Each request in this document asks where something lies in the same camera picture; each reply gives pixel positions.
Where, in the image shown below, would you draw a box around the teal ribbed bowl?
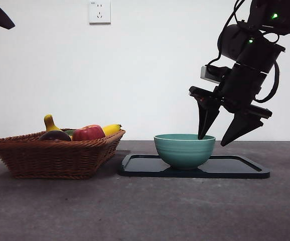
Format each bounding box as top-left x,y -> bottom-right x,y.
154,134 -> 216,171

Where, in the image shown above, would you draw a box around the dark red plum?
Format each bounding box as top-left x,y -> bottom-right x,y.
38,130 -> 72,143

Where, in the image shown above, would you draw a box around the dark green rectangular tray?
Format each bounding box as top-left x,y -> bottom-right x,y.
117,154 -> 270,179

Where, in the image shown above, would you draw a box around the red apple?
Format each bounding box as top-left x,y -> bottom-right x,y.
72,125 -> 106,142

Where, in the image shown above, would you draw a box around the yellow banana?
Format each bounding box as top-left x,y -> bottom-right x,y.
44,114 -> 122,138

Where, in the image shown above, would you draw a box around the brown wicker basket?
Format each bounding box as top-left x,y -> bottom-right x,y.
0,129 -> 126,180

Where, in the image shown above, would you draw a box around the black right arm cable loop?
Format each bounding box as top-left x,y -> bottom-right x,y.
254,60 -> 281,103

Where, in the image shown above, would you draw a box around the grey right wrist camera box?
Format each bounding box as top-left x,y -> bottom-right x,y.
200,65 -> 227,84

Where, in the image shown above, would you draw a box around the black right camera cable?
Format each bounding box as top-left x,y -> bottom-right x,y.
206,0 -> 245,67

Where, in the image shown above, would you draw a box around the white wall socket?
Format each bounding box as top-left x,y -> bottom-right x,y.
89,1 -> 111,25

